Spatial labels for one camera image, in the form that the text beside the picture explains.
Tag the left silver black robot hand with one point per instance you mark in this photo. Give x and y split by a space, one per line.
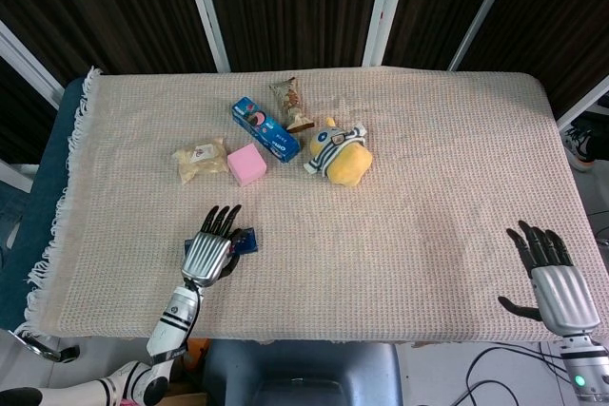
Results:
204 254

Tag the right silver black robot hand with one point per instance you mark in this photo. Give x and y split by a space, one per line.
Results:
563 292

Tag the blue glasses case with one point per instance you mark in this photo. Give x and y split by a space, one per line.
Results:
249 240

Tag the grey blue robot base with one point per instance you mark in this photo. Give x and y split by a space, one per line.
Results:
304 368

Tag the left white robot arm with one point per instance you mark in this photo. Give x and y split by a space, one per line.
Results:
171 320

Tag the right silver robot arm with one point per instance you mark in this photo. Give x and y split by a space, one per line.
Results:
583 363

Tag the yellow plush toy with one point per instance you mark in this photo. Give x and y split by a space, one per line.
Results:
349 163

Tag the pale yellow snack bag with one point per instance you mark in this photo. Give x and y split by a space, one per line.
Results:
200 163

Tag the orange object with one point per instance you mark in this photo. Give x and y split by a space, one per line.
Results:
201 349

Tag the pink cube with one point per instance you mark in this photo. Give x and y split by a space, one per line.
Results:
246 164

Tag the blue Oreo cookie box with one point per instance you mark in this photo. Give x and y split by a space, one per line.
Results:
266 132

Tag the black white sneaker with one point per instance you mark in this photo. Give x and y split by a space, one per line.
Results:
583 149

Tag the cardboard box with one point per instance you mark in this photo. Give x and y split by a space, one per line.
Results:
190 399

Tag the brown snack bar wrapper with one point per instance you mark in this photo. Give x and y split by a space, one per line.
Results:
288 102

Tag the beige woven fringed tablecloth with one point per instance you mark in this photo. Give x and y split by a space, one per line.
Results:
380 235

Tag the metal clamp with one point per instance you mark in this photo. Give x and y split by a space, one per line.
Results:
47 353

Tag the white partition frame post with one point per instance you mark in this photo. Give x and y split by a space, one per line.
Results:
383 6
28 63
485 11
583 109
204 6

